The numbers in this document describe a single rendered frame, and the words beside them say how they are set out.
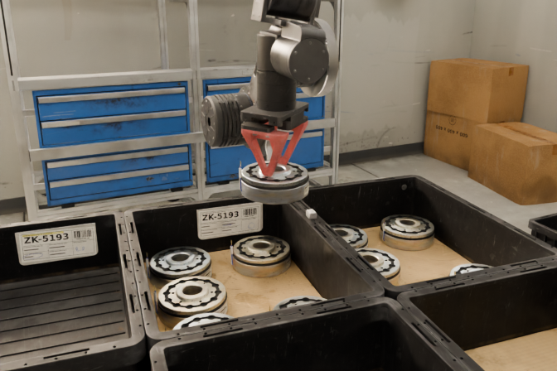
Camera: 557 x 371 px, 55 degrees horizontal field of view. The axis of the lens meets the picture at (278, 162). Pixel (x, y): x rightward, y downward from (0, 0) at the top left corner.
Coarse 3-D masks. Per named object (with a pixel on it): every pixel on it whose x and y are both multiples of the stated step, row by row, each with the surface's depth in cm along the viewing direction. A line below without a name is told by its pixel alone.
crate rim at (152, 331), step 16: (144, 208) 94; (160, 208) 94; (176, 208) 95; (128, 224) 88; (128, 240) 82; (144, 272) 72; (144, 288) 68; (144, 304) 65; (304, 304) 65; (320, 304) 65; (336, 304) 65; (144, 320) 62; (224, 320) 62; (240, 320) 62; (256, 320) 62; (160, 336) 59; (176, 336) 59
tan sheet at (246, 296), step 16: (224, 256) 98; (224, 272) 92; (288, 272) 92; (240, 288) 88; (256, 288) 88; (272, 288) 88; (288, 288) 88; (304, 288) 88; (240, 304) 83; (256, 304) 83; (272, 304) 83; (160, 320) 79
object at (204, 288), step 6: (192, 282) 82; (198, 282) 82; (180, 288) 80; (186, 288) 81; (198, 288) 82; (204, 288) 80; (180, 294) 79; (198, 294) 79; (204, 294) 79; (186, 300) 78; (192, 300) 78; (198, 300) 78
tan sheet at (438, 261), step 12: (372, 228) 110; (372, 240) 105; (396, 252) 100; (408, 252) 100; (420, 252) 100; (432, 252) 100; (444, 252) 100; (408, 264) 95; (420, 264) 95; (432, 264) 95; (444, 264) 95; (456, 264) 95; (408, 276) 91; (420, 276) 91; (432, 276) 91; (444, 276) 91
